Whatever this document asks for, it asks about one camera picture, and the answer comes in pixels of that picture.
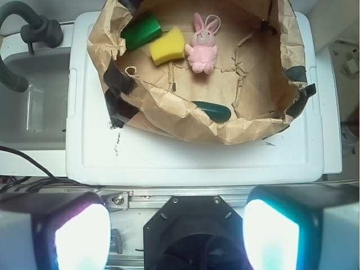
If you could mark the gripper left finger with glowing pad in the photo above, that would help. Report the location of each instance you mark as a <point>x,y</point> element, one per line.
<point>54,231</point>

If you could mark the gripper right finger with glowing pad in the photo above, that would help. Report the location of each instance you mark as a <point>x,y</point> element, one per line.
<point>302,226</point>

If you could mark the green sponge block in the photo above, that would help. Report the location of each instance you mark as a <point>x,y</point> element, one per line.
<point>140,32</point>

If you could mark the yellow sponge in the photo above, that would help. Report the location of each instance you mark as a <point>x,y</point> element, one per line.
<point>169,47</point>

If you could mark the white plastic bin lid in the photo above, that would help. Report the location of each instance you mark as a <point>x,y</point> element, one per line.
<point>99,154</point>

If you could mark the clear plastic sink tub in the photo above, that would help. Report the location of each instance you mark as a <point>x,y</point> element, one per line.
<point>36,118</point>

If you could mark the dark green oval object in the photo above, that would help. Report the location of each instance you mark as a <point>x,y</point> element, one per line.
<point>216,112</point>

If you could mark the small white adapter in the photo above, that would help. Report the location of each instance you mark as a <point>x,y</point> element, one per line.
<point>351,66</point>

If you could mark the crumpled brown paper bag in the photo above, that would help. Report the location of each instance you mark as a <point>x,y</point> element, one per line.
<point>259,73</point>

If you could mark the pink plush bunny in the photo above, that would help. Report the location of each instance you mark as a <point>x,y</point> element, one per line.
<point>202,51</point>

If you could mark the aluminium rail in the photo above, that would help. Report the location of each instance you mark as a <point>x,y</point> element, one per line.
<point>123,199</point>

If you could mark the black octagonal mount plate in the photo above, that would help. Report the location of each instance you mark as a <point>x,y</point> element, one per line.
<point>194,232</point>

